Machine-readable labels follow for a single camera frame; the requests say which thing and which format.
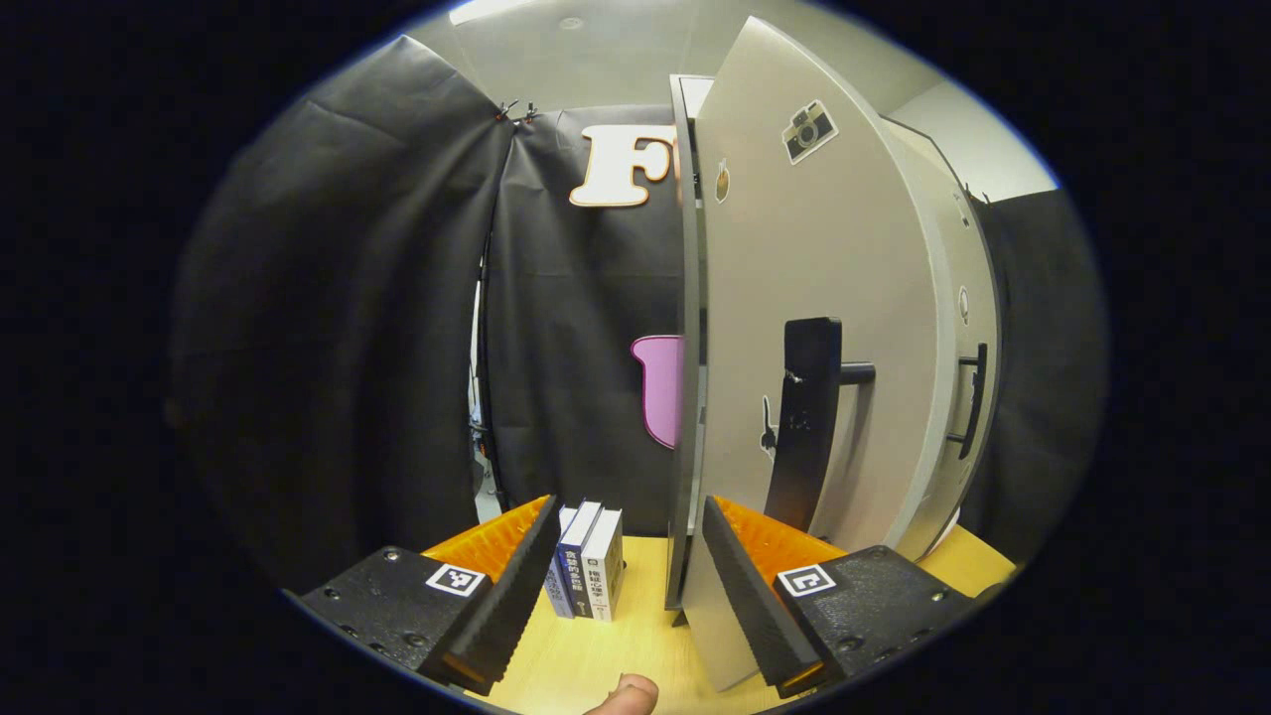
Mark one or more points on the ceiling light panel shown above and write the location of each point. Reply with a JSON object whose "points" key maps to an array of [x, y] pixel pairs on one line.
{"points": [[487, 10]]}

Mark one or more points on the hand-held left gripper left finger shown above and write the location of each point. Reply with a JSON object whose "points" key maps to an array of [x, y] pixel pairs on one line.
{"points": [[516, 586]]}

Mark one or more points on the grey white cabinet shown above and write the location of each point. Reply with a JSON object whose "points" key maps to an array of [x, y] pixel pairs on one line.
{"points": [[685, 397]]}

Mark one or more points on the dark blue book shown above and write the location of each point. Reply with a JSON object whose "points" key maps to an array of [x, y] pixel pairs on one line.
{"points": [[574, 566]]}

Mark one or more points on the light blue book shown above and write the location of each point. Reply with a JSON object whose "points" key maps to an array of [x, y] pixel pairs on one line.
{"points": [[556, 591]]}

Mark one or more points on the white cabinet door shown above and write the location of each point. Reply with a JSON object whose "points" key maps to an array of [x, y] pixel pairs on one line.
{"points": [[794, 248], [958, 258]]}

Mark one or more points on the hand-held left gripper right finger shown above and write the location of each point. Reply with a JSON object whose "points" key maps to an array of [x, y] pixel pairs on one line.
{"points": [[755, 596]]}

